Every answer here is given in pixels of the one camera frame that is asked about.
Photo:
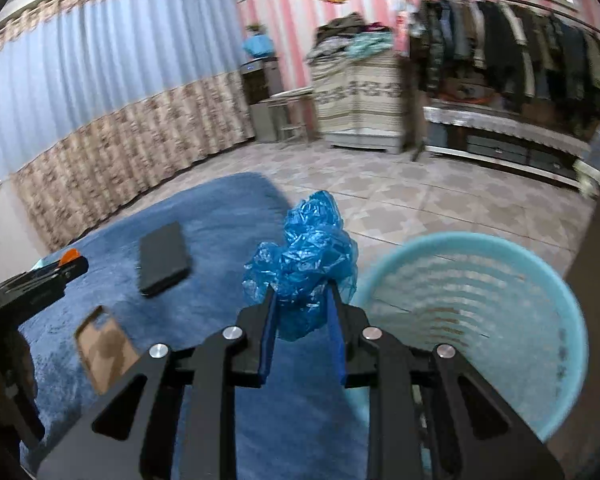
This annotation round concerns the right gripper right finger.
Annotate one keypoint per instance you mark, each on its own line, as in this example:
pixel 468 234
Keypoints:
pixel 432 414

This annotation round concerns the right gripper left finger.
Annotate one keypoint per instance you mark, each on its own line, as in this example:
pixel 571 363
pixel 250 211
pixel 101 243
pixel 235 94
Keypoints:
pixel 172 409

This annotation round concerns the blue plastic bag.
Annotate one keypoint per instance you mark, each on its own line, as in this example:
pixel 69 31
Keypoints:
pixel 316 250

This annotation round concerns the orange peel piece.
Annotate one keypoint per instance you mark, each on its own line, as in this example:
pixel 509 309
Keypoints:
pixel 68 256

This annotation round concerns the beige phone case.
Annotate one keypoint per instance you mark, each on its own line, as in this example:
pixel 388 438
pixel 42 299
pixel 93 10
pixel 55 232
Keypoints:
pixel 105 350

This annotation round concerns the light blue plastic basket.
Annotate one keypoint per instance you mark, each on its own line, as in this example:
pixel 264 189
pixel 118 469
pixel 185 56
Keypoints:
pixel 503 308

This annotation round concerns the blue quilted blanket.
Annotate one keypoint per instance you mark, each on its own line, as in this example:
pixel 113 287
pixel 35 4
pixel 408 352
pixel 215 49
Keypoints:
pixel 300 425

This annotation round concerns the dark wooden side table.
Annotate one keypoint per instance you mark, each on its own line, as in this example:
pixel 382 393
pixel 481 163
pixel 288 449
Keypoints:
pixel 576 443

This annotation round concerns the black laptop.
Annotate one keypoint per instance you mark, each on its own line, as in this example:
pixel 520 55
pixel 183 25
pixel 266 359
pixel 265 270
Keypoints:
pixel 164 260

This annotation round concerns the white cabinet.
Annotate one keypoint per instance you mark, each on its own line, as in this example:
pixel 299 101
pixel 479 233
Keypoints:
pixel 20 245

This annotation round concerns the low shelf with lace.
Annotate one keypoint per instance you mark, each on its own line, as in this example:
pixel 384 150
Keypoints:
pixel 498 138

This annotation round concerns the patterned cloth covered cabinet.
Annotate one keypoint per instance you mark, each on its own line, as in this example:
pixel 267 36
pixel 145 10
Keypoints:
pixel 362 102

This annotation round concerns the small white table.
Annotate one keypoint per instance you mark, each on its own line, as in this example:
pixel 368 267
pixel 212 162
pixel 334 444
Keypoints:
pixel 289 111

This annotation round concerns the blue and floral curtain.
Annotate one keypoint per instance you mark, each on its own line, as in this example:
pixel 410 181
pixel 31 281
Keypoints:
pixel 103 100

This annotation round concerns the black water dispenser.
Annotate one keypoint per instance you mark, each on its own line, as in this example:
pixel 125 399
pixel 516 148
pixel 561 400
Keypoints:
pixel 261 79

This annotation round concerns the clothes rack with garments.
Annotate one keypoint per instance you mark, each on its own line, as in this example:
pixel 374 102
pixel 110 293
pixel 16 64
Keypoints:
pixel 539 64

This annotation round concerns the blue cloth covered bottle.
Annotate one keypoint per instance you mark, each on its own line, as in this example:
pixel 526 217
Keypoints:
pixel 259 46

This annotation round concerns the pile of clothes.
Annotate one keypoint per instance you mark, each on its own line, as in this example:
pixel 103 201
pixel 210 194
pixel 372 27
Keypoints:
pixel 351 37

